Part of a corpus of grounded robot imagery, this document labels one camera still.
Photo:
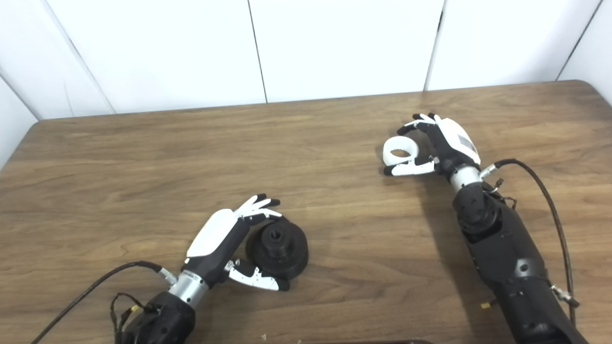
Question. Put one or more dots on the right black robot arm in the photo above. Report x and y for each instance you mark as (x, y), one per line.
(507, 258)

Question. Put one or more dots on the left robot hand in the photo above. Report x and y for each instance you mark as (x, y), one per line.
(224, 243)

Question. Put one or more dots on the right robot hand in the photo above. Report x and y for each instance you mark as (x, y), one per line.
(440, 143)

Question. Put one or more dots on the round black part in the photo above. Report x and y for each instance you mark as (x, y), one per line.
(278, 248)

